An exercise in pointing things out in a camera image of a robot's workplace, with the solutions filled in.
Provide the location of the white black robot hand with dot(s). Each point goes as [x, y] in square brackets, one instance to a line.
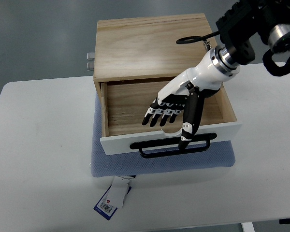
[187, 92]

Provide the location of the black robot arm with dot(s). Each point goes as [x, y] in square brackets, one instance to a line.
[269, 18]

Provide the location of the wooden drawer cabinet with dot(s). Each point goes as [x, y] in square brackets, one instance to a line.
[145, 47]

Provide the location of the blue grey cushion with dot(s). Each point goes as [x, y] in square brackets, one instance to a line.
[219, 154]

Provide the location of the silver metal clamps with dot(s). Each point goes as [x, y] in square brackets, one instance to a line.
[90, 61]

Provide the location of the blue white product tag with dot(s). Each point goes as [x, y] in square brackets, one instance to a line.
[114, 197]

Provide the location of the white table leg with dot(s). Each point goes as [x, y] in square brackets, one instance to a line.
[247, 227]

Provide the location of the black table control panel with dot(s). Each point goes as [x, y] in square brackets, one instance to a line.
[284, 221]

